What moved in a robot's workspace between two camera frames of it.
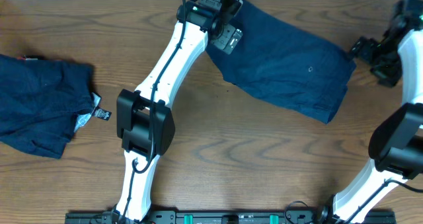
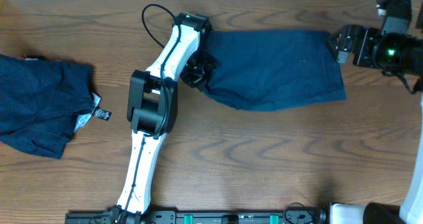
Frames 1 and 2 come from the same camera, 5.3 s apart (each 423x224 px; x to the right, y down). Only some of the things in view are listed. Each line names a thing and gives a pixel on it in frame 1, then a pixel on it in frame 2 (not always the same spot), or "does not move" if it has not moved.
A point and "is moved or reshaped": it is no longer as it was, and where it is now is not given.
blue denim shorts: (287, 63) is moved or reshaped
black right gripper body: (384, 58) to (367, 37)
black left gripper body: (223, 39) to (197, 71)
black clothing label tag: (103, 113) does not move
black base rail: (230, 217) does not move
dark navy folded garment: (43, 102) does not move
